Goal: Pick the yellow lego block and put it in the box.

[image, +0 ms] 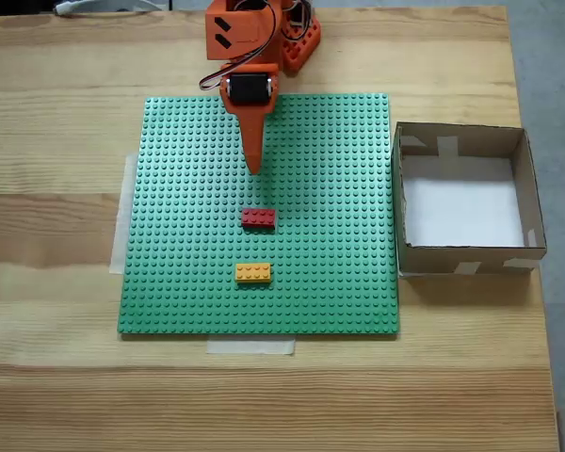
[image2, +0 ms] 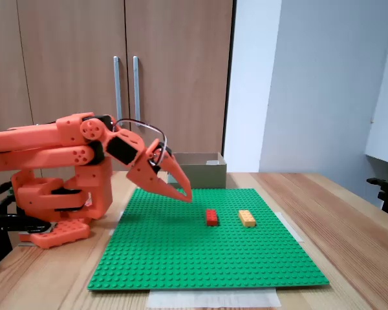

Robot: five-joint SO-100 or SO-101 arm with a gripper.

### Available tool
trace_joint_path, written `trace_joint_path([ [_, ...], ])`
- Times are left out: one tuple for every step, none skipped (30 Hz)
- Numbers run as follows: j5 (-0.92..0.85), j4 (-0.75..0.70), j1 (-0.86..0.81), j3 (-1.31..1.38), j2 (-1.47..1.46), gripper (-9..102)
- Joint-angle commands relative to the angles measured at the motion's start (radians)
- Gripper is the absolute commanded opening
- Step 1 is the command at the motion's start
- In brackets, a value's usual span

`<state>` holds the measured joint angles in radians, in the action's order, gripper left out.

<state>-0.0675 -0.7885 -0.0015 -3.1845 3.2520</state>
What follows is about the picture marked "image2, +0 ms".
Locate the yellow lego block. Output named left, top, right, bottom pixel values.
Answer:
left=238, top=209, right=258, bottom=229

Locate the cardboard box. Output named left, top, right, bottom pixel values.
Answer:
left=166, top=151, right=228, bottom=190

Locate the red lego block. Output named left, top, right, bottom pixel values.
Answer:
left=206, top=209, right=220, bottom=227

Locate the green lego baseplate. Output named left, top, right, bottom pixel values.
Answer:
left=87, top=188, right=330, bottom=292

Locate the short masking tape strip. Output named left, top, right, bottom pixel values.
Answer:
left=109, top=209, right=127, bottom=236
left=276, top=211, right=305, bottom=243

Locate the long masking tape strip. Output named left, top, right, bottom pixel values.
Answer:
left=147, top=288, right=282, bottom=309

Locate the wooden cabinet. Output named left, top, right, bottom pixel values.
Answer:
left=0, top=0, right=237, bottom=207

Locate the black table clamp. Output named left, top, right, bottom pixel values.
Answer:
left=0, top=213, right=54, bottom=271

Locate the gripper servo cable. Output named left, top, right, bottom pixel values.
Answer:
left=113, top=118, right=167, bottom=163

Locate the metal cabinet handle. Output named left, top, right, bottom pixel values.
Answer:
left=133, top=56, right=142, bottom=127
left=113, top=56, right=124, bottom=121

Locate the black power cable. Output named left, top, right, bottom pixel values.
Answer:
left=0, top=192, right=19, bottom=216
left=0, top=181, right=14, bottom=200

